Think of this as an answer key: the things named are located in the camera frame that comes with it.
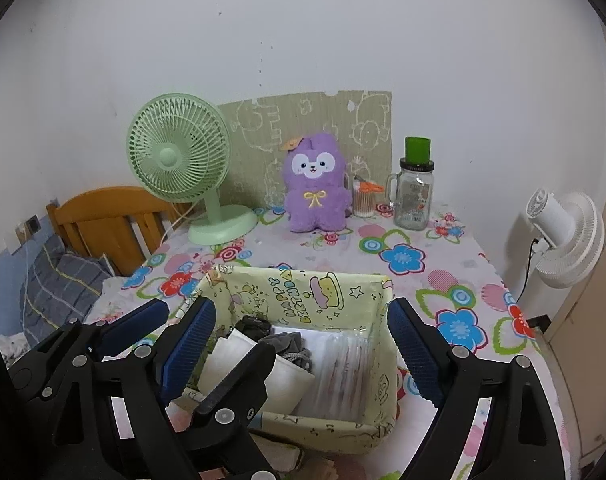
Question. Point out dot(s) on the white floor fan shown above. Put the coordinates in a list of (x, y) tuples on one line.
[(573, 240)]

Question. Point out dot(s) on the grey plaid pillow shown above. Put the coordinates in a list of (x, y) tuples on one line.
[(58, 285)]

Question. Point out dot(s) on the grey socks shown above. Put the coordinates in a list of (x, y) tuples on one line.
[(285, 345)]

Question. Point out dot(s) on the purple plush toy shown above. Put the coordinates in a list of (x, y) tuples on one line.
[(315, 205)]

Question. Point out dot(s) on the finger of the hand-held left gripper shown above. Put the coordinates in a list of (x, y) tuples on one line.
[(133, 322), (243, 380)]

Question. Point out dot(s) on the black cloth bundle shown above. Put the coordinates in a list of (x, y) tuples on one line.
[(255, 327)]

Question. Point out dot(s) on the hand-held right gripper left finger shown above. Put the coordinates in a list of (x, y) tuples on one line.
[(188, 350)]

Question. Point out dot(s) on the clear plastic packet stack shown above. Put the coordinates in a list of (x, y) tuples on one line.
[(338, 375)]

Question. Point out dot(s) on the white cloth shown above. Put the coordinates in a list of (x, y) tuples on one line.
[(290, 382)]

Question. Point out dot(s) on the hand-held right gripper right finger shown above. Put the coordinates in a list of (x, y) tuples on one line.
[(413, 355)]

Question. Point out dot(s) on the green desk fan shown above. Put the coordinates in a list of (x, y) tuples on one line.
[(168, 155)]

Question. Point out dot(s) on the yellow fabric storage box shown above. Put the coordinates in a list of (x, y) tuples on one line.
[(328, 430)]

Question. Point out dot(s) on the wooden chair back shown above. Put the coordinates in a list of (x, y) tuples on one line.
[(103, 210)]

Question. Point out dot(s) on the orange plastic clip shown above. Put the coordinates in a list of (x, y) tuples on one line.
[(372, 187)]

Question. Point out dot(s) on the green patterned cardboard panel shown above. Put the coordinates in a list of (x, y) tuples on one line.
[(263, 125)]

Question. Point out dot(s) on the clear cotton swab jar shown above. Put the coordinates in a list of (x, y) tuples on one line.
[(364, 206)]

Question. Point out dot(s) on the glass jar with green lid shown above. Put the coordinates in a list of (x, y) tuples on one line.
[(413, 205)]

